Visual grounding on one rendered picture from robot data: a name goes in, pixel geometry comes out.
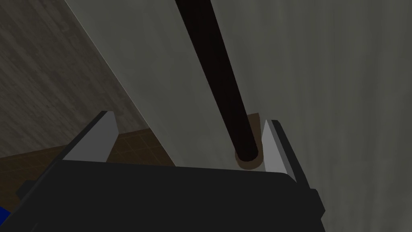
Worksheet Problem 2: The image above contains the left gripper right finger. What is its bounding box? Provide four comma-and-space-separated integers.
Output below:
261, 119, 311, 189

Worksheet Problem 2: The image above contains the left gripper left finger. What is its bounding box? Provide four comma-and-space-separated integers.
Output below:
57, 110, 119, 163

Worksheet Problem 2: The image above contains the black and brown bar handle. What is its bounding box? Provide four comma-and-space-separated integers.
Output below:
174, 0, 265, 171

